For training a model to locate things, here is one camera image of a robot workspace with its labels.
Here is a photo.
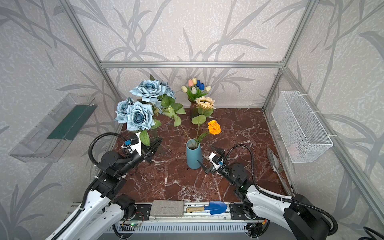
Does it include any teal ceramic vase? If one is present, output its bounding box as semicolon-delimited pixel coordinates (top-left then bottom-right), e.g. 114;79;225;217
186;139;203;170

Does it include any orange daisy stem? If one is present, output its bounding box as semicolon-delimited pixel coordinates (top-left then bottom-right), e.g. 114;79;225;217
197;120;222;143

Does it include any teal hydrangea bouquet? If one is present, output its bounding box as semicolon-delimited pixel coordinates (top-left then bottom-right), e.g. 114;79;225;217
115;76;186;146

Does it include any red glass vase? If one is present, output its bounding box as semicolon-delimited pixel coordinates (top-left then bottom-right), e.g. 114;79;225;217
190;101;199;119

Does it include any cream sunflower stem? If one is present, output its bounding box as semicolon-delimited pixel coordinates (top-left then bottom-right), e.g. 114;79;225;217
191;97;216;142

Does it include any pink tulip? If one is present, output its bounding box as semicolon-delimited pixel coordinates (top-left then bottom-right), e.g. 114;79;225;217
188;79;194;87

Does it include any blue rose stem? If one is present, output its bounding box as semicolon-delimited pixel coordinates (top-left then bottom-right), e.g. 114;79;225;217
177;121;191;140

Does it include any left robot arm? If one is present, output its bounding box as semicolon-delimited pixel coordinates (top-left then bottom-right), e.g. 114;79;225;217
48;135;163;240

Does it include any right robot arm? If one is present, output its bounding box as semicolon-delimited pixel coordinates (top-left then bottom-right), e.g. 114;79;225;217
198;148;338;240

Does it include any blue garden trowel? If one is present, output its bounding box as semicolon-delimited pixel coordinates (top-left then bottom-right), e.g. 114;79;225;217
187;201;228;215

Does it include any small circuit board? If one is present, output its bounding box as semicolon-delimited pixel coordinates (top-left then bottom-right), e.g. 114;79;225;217
121;223;142;231

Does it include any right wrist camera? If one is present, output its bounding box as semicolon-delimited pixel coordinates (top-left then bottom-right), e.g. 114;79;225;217
209;153;224;171

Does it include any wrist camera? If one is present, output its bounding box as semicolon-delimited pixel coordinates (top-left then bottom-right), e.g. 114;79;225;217
121;133;142;156
209;153;224;171

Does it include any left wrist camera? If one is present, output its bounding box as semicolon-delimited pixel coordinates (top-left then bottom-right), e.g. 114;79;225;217
121;133;142;156

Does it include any clear plastic wall shelf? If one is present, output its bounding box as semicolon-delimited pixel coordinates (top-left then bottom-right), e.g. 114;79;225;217
9;94;98;163

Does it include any white wire basket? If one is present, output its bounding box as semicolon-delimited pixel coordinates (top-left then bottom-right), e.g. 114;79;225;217
272;91;334;164

